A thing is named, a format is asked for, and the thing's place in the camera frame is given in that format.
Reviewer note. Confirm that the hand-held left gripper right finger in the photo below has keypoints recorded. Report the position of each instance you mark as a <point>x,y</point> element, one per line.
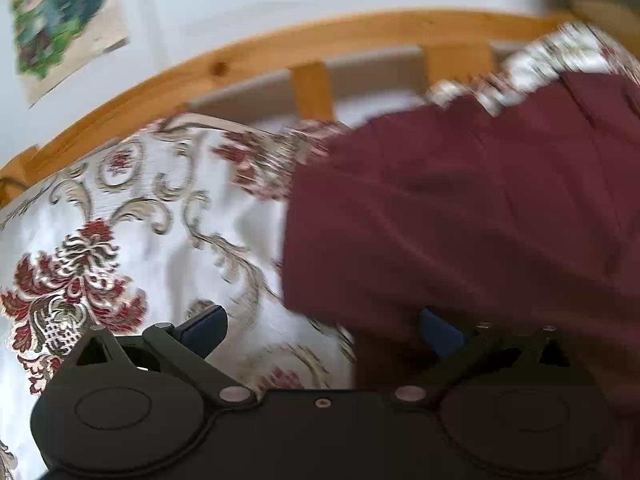
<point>442,336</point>

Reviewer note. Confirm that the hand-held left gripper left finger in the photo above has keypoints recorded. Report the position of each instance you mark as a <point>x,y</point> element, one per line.
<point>206,329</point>

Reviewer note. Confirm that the maroon garment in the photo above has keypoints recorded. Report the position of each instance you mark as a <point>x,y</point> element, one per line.
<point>450,200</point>

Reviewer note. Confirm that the floral white bedspread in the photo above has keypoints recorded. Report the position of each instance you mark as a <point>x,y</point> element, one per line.
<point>165,260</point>

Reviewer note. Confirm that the pale wooden board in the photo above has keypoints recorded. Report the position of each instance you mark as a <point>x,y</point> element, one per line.
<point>602,10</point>

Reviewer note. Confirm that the cartoon figure wall poster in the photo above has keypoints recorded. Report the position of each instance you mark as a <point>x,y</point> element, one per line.
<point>55,25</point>

